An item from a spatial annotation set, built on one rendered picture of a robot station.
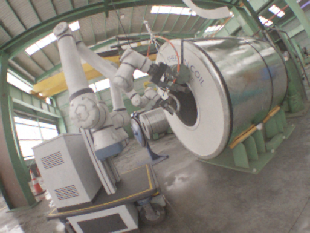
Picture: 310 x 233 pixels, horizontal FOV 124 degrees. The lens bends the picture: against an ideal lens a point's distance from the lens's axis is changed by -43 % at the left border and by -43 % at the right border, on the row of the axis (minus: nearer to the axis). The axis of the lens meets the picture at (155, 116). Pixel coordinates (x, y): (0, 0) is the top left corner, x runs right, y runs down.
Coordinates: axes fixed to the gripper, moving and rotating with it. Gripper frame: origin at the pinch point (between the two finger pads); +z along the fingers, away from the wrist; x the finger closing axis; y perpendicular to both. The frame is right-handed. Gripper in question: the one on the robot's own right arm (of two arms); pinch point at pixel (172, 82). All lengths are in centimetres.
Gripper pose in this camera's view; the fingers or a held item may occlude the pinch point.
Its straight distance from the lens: 88.8
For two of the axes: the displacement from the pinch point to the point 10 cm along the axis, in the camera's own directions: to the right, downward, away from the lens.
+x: -4.7, 8.7, 1.2
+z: 8.3, 3.9, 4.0
